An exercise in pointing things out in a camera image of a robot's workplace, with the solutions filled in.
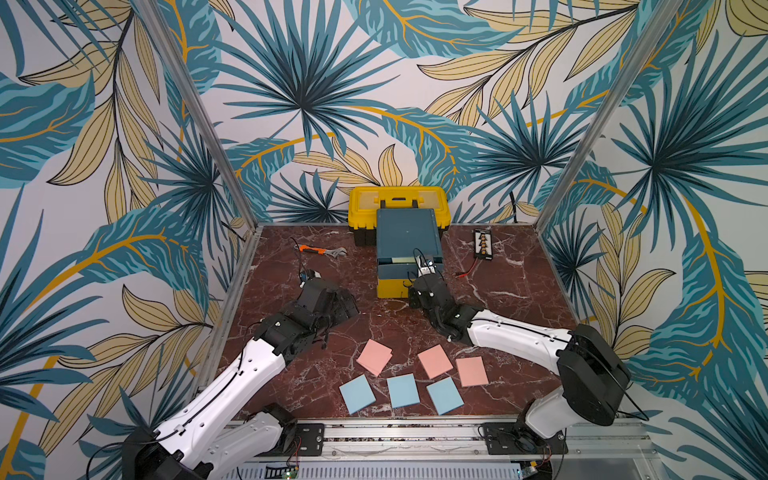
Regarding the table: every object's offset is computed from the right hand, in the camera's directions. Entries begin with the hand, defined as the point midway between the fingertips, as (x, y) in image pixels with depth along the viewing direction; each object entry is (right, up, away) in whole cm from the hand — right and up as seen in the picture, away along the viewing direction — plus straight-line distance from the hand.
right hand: (418, 278), depth 86 cm
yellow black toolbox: (-17, +26, +19) cm, 36 cm away
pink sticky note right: (+15, -26, -2) cm, 30 cm away
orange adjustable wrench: (-29, +8, +24) cm, 38 cm away
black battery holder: (+28, +11, +27) cm, 40 cm away
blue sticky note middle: (-5, -30, -5) cm, 31 cm away
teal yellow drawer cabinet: (-5, +12, 0) cm, 13 cm away
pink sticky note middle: (+5, -24, 0) cm, 24 cm away
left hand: (-21, -7, -9) cm, 24 cm away
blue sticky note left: (-17, -31, -6) cm, 35 cm away
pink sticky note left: (-13, -23, +2) cm, 27 cm away
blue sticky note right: (+7, -31, -6) cm, 32 cm away
